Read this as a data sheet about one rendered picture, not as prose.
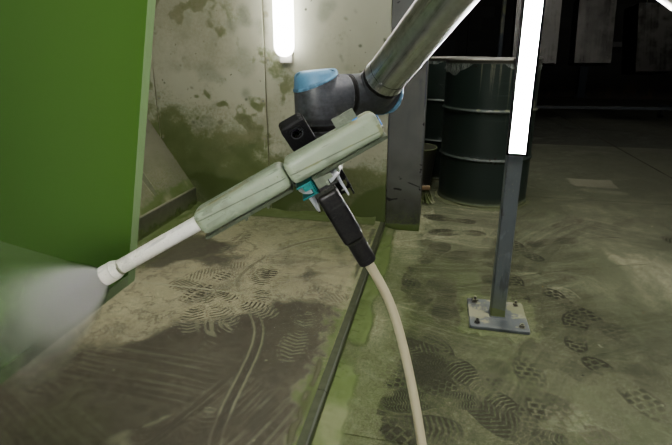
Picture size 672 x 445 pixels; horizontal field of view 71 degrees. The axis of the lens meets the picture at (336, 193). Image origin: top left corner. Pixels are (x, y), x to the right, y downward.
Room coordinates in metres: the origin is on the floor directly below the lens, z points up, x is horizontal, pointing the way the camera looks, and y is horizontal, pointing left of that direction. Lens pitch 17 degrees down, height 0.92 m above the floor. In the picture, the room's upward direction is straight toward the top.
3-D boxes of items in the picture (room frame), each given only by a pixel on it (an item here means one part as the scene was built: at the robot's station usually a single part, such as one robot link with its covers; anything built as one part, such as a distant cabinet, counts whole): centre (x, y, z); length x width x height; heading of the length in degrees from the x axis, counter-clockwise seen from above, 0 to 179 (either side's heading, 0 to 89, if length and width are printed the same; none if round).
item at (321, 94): (1.00, 0.03, 0.83); 0.12 x 0.09 x 0.12; 118
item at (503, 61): (3.00, -0.96, 0.44); 0.59 x 0.58 x 0.89; 2
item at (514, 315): (1.51, -0.58, 0.01); 0.20 x 0.20 x 0.01; 78
